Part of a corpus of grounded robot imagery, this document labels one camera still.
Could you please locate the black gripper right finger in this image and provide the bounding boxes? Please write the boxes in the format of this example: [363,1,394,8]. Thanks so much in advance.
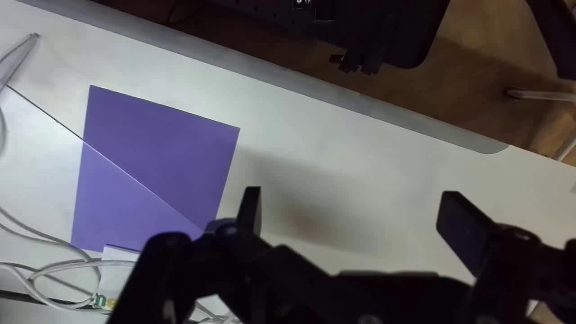
[435,190,500,276]

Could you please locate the dark chair base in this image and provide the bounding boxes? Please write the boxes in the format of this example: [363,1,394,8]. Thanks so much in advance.
[216,0,450,73]

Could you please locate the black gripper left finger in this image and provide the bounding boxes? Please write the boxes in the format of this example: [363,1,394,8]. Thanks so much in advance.
[235,186,261,233]

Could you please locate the white printed label card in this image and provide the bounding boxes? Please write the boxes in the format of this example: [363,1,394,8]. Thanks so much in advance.
[90,293,117,311]

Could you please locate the white cable bundle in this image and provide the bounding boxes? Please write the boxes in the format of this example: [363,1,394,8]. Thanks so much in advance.
[0,204,230,324]

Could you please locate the purple paper sheet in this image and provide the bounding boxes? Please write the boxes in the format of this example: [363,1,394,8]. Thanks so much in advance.
[72,86,239,249]

